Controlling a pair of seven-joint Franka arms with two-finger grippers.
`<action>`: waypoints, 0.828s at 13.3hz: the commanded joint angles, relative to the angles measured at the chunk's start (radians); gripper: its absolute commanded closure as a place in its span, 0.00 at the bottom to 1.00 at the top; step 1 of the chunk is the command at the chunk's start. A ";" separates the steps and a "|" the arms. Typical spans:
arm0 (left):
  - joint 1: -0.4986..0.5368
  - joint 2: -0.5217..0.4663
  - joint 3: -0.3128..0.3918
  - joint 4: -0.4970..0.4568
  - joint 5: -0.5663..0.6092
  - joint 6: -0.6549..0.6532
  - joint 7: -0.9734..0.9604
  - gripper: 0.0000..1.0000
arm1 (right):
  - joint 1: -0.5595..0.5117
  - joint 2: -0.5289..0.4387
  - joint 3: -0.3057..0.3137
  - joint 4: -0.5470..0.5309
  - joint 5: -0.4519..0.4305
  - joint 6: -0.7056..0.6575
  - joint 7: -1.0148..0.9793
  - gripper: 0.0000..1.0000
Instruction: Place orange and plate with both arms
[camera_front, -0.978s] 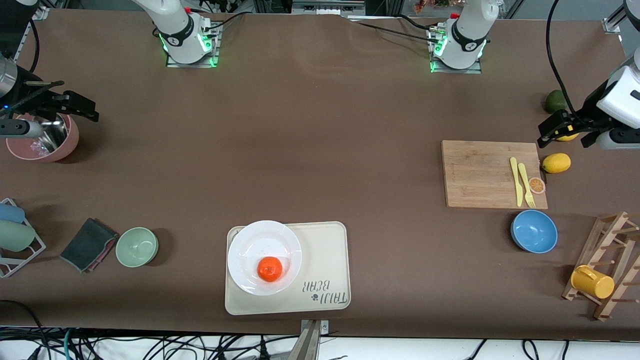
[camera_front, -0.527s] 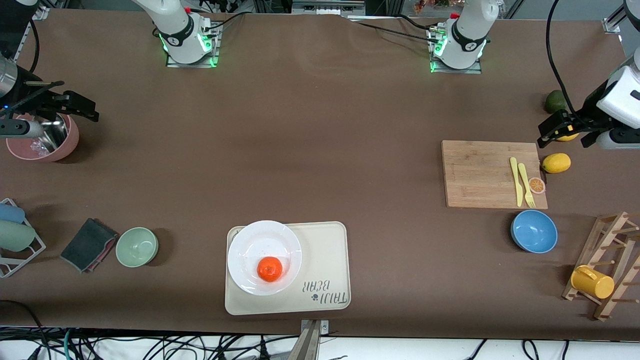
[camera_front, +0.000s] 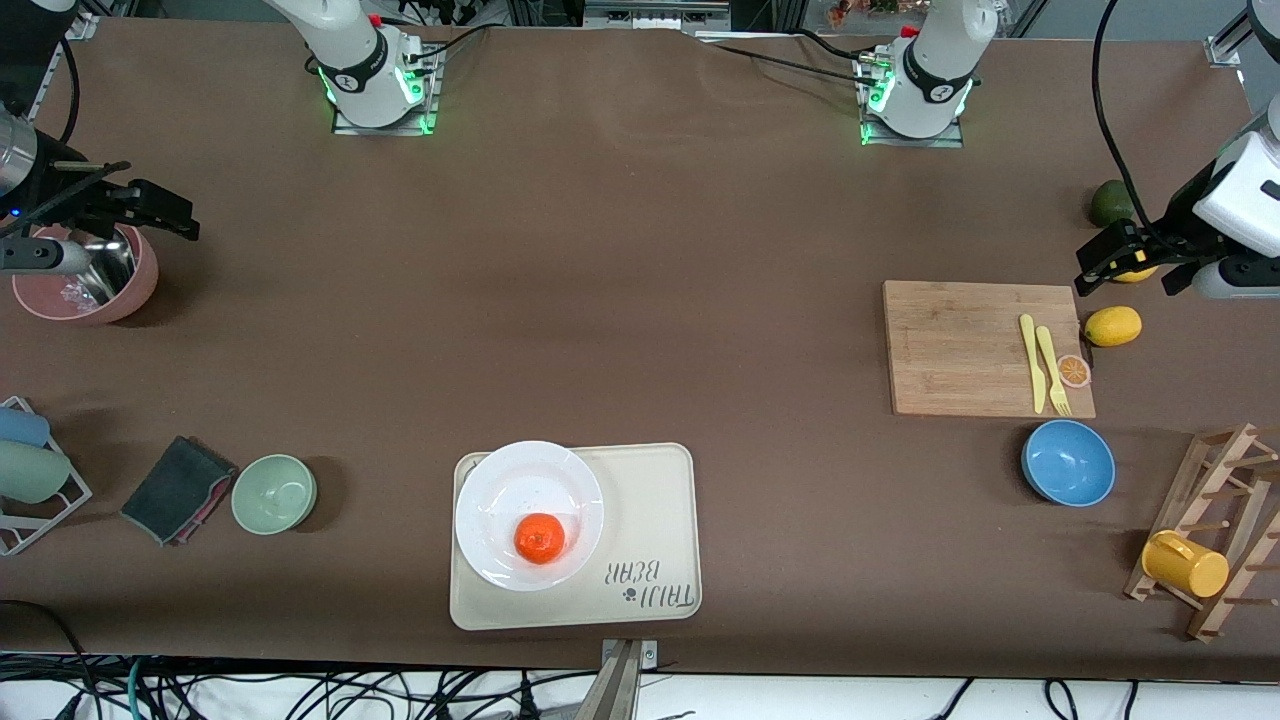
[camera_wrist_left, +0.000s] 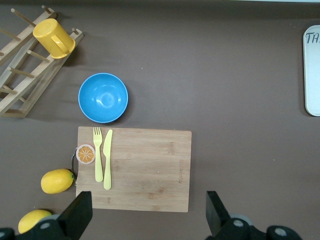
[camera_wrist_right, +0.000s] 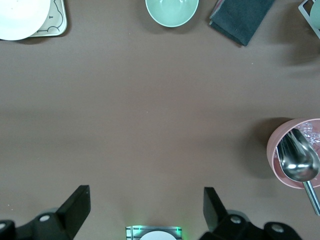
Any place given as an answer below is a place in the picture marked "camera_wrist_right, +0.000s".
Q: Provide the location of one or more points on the white round plate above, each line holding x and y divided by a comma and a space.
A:
20, 17

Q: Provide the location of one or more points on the clear plastic ice pieces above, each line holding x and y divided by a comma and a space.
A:
311, 133

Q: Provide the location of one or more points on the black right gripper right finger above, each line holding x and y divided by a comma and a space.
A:
212, 210

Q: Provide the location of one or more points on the metal scoop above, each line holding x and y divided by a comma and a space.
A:
297, 165

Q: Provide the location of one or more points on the cream bear print tray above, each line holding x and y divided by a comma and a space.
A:
58, 22

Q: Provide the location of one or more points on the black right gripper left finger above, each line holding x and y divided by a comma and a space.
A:
76, 212

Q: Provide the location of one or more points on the dark grey folded cloth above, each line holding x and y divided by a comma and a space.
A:
242, 20

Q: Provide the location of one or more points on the pale green cup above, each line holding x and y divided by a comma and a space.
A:
316, 12

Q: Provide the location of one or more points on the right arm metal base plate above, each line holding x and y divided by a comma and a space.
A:
131, 232

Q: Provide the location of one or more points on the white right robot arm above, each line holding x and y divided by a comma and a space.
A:
157, 236

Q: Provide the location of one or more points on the pale green bowl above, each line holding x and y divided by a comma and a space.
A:
172, 12

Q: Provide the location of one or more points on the pink bowl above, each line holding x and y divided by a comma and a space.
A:
273, 155

